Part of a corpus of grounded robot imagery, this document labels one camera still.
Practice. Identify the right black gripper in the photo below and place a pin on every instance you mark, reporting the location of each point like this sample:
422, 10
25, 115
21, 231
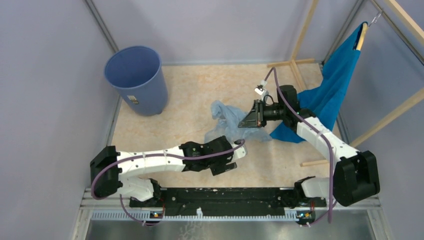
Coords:
255, 118

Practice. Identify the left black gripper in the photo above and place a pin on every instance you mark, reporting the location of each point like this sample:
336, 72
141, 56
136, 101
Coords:
225, 165

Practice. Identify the translucent blue trash bag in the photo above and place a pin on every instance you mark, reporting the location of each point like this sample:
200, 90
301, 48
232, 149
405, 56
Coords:
228, 118

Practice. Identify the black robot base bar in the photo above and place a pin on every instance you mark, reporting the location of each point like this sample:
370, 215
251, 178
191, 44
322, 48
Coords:
227, 202

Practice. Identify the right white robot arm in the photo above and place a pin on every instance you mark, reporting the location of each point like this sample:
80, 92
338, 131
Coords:
354, 174

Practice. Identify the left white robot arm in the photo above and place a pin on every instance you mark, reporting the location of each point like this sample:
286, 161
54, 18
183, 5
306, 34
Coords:
118, 172

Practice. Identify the blue plastic trash bin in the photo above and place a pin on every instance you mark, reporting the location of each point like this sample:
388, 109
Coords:
136, 74

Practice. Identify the blue cloth on hanger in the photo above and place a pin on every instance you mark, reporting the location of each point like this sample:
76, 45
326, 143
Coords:
325, 100

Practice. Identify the wooden clothes hanger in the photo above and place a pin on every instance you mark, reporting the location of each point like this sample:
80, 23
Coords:
361, 36

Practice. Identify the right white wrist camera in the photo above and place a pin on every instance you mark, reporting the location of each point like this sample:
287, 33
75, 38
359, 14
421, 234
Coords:
260, 90

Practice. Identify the wooden frame rack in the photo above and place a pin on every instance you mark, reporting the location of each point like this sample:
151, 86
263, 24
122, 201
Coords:
406, 20

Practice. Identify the grey slotted cable duct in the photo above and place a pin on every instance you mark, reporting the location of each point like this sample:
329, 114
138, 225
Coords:
146, 215

